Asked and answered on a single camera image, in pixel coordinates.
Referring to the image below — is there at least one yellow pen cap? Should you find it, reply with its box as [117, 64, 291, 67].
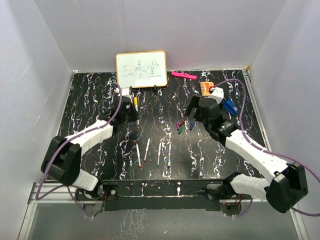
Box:
[133, 97, 138, 106]

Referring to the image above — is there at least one white pen red tip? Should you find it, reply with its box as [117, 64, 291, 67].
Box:
[135, 142, 142, 169]

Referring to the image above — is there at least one white pen yellow tip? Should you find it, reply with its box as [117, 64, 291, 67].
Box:
[135, 105, 140, 126]

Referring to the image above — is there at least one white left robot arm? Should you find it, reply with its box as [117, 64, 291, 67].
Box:
[41, 96, 138, 200]

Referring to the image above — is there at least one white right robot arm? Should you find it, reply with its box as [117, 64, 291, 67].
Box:
[185, 96, 309, 213]

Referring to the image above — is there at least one blue pen cap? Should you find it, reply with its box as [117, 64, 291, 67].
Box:
[189, 122, 195, 131]

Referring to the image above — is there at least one green pen cap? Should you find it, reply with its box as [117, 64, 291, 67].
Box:
[178, 126, 183, 135]

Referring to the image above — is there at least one white pen purple tip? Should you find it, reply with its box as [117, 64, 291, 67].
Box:
[143, 137, 151, 162]

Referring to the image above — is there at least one white pen green tip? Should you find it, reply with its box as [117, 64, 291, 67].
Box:
[156, 142, 162, 168]

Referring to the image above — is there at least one white pen blue tip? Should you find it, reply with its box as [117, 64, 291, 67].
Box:
[167, 143, 172, 169]

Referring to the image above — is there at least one blue stapler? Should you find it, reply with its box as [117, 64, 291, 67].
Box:
[221, 99, 238, 116]

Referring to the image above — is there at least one orange spiral notebook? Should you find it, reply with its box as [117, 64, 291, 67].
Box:
[200, 81, 215, 97]

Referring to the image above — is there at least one pink plastic clip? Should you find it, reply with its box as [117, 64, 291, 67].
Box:
[171, 71, 197, 80]

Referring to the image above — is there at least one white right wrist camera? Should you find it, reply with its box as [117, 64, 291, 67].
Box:
[208, 87, 224, 104]

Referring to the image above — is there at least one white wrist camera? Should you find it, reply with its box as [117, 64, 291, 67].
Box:
[208, 87, 224, 104]
[114, 87, 132, 99]

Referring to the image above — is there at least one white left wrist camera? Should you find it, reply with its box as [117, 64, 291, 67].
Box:
[114, 87, 132, 99]

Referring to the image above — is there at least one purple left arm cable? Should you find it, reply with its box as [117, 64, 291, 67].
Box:
[36, 83, 123, 218]

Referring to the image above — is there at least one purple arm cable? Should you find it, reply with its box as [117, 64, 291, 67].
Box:
[36, 83, 123, 218]
[211, 78, 320, 218]

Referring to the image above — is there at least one white board with yellow frame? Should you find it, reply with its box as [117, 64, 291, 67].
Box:
[115, 50, 168, 89]

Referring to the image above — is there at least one black front mounting rail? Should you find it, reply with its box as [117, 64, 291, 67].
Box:
[102, 179, 222, 211]

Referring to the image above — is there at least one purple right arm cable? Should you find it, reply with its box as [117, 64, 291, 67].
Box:
[211, 78, 320, 218]

